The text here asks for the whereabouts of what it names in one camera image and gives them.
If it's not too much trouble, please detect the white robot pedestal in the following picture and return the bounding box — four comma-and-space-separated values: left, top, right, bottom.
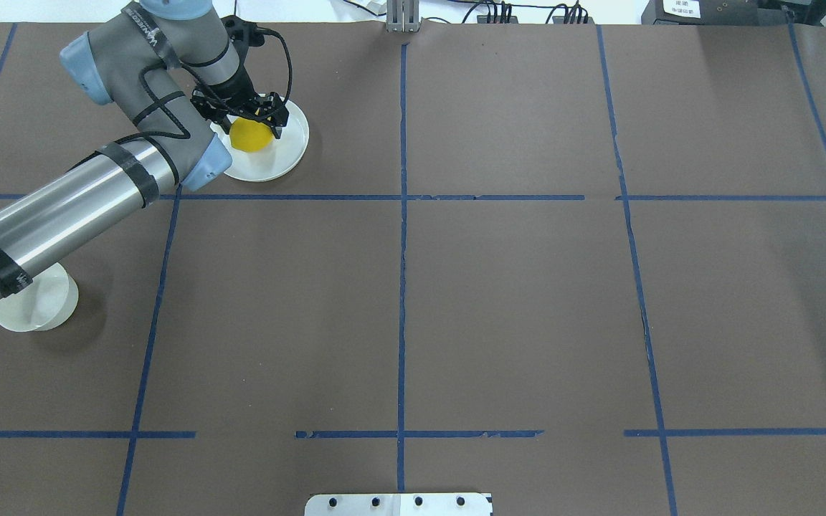
304, 492, 494, 515

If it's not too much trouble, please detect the white bowl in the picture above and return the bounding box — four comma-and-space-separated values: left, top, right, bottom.
0, 262, 79, 333

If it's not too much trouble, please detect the aluminium frame post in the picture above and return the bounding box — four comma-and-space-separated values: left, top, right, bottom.
386, 0, 422, 33

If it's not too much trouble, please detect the black desktop box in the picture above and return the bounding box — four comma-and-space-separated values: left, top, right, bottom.
640, 1, 787, 27

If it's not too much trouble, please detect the far orange black adapter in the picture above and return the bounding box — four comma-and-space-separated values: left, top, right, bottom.
475, 1, 518, 25

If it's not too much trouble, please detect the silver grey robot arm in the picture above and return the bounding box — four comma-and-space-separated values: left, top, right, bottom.
0, 1, 289, 300

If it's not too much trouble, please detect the white plate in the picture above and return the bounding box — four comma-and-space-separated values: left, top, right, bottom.
209, 100, 310, 182

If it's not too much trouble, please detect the yellow lemon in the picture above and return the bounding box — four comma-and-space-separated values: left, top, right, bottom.
229, 118, 275, 153

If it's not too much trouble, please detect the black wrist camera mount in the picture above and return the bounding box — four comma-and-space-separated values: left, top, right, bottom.
221, 14, 266, 53

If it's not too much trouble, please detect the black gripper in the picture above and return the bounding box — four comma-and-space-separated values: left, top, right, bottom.
192, 75, 289, 140

